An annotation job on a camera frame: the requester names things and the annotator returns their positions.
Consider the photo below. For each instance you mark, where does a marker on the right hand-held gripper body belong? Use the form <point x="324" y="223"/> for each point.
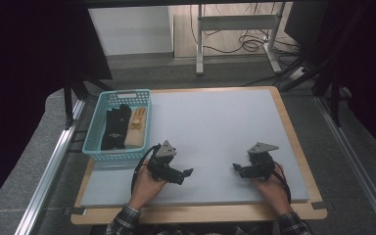
<point x="261" y="163"/>

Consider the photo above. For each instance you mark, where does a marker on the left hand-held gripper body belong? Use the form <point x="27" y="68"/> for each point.
<point x="163" y="166"/>

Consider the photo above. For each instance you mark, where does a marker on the cream glove with orange fingers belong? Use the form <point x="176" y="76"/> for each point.
<point x="137" y="125"/>

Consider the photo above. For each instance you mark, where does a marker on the black glove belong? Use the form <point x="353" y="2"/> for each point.
<point x="115" y="127"/>

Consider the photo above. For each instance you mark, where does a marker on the teal plastic basket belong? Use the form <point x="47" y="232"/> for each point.
<point x="94" y="130"/>

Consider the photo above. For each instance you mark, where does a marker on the person's left hand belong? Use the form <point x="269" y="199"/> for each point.
<point x="147" y="192"/>

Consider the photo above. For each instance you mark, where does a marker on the person's right hand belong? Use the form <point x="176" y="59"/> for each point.
<point x="272" y="192"/>

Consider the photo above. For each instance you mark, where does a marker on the wooden board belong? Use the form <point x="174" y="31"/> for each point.
<point x="192" y="215"/>

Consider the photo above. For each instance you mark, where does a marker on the grey foam mat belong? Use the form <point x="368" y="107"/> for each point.
<point x="215" y="124"/>

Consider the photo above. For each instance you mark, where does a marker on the black tape piece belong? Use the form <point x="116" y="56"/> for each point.
<point x="75" y="211"/>
<point x="322" y="205"/>

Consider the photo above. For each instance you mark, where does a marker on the white power strip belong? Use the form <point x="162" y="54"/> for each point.
<point x="297" y="73"/>

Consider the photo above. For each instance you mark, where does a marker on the black stand legs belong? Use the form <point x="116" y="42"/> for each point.
<point x="334" y="98"/>

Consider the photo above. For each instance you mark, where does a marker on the black tripod legs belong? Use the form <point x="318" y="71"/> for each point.
<point x="68" y="98"/>

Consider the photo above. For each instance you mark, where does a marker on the white panel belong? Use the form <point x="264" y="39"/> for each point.
<point x="130" y="29"/>

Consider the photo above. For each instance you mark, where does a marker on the white metal stand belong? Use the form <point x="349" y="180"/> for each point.
<point x="238" y="22"/>

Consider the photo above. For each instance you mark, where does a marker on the dark curtain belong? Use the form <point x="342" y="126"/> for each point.
<point x="19" y="81"/>

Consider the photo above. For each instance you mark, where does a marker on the aluminium rail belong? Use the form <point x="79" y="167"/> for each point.
<point x="50" y="166"/>
<point x="355" y="163"/>

